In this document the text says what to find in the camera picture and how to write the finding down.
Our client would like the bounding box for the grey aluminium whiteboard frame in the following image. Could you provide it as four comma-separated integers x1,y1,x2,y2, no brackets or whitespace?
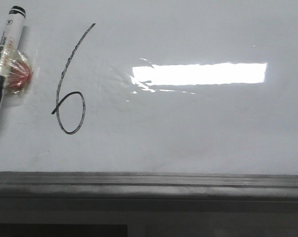
0,171,298,202

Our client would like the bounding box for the red magnet taped to marker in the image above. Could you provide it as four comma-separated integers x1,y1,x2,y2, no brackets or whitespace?
5,50,33,95

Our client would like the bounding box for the black and white whiteboard marker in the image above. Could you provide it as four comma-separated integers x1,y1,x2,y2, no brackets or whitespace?
0,5,26,108

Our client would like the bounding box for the white whiteboard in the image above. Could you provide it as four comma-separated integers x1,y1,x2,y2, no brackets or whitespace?
0,0,298,175

